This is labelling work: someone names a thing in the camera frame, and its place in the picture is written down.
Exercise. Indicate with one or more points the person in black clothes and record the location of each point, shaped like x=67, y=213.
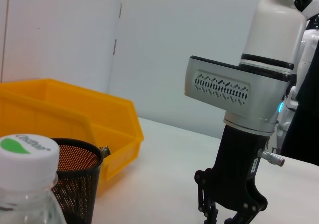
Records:
x=306, y=124

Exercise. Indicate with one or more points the grey wall panel hinge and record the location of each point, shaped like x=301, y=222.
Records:
x=115, y=47

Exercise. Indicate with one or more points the clear bottle with green label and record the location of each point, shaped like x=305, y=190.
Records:
x=27, y=164

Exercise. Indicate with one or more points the yellow plastic bin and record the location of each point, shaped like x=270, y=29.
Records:
x=62, y=107

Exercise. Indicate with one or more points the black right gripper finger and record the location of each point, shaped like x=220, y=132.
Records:
x=209, y=211
x=243, y=217

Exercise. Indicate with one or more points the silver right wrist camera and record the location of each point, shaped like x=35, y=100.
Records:
x=261, y=97

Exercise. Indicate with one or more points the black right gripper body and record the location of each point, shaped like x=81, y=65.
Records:
x=236, y=174

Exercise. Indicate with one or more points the green plastic wrapper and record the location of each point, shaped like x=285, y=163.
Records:
x=106, y=150

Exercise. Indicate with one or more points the black mesh pen holder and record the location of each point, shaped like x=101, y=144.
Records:
x=77, y=184

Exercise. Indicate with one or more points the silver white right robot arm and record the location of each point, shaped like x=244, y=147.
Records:
x=274, y=22

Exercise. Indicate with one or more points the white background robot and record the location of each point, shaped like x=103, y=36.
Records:
x=309, y=49

